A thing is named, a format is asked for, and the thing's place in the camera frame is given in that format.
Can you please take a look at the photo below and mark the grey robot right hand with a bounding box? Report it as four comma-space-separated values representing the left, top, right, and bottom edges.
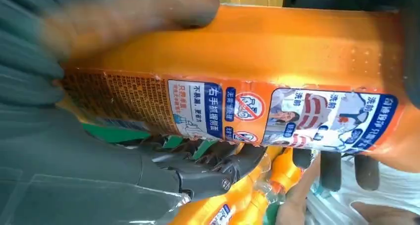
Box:
0, 0, 266, 225

